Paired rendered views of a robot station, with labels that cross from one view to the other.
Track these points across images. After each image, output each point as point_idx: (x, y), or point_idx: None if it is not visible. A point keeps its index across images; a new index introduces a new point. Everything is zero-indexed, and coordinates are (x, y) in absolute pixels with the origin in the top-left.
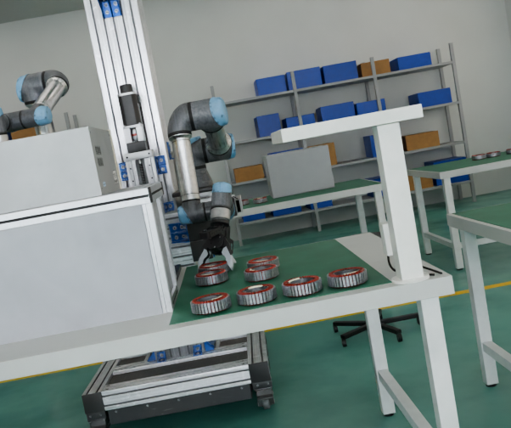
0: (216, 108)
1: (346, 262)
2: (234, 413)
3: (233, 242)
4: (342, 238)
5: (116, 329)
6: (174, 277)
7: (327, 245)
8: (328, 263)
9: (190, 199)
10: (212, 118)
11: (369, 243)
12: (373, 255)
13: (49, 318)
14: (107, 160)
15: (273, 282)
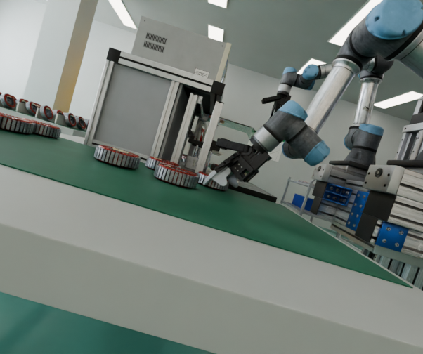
0: (374, 9)
1: (41, 166)
2: None
3: (250, 171)
4: None
5: (79, 140)
6: (152, 149)
7: (303, 245)
8: (86, 172)
9: None
10: (366, 27)
11: (246, 263)
12: (29, 185)
13: None
14: (185, 55)
15: (73, 152)
